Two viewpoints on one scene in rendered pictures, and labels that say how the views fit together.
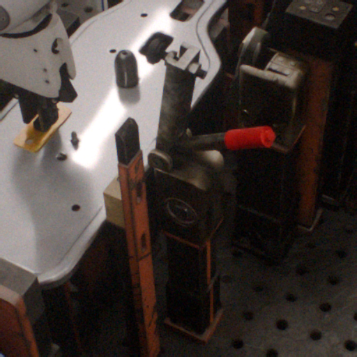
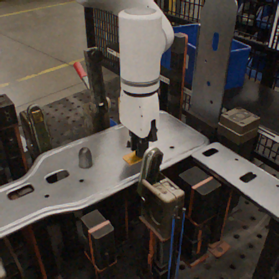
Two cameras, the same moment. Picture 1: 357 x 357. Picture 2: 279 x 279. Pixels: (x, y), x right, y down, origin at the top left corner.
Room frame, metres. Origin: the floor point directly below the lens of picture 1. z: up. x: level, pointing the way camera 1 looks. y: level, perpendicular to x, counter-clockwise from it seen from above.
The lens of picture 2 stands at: (1.43, 0.41, 1.50)
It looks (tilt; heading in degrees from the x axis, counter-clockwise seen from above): 36 degrees down; 202
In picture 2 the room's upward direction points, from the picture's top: straight up
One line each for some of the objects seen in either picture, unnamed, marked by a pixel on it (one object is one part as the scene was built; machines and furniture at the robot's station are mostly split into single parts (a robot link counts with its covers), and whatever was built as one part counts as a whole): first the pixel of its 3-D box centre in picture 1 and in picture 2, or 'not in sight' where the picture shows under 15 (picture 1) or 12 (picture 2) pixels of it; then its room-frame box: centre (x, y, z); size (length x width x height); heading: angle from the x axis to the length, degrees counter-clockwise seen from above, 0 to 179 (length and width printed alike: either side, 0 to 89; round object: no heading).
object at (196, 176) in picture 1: (192, 249); (99, 153); (0.71, -0.01, 0.88); 0.07 x 0.06 x 0.35; 58
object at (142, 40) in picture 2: not in sight; (141, 43); (0.82, 0.17, 1.28); 0.09 x 0.08 x 0.13; 175
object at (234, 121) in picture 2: not in sight; (229, 167); (0.63, 0.38, 0.88); 0.08 x 0.08 x 0.36; 58
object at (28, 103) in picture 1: (20, 95); (146, 146); (0.84, 0.19, 1.05); 0.03 x 0.03 x 0.07; 58
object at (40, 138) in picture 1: (42, 123); (139, 153); (0.82, 0.17, 1.01); 0.08 x 0.04 x 0.01; 148
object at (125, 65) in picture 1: (126, 70); (85, 158); (0.91, 0.06, 1.02); 0.03 x 0.03 x 0.07
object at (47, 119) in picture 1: (54, 109); (133, 136); (0.81, 0.15, 1.05); 0.03 x 0.03 x 0.07; 58
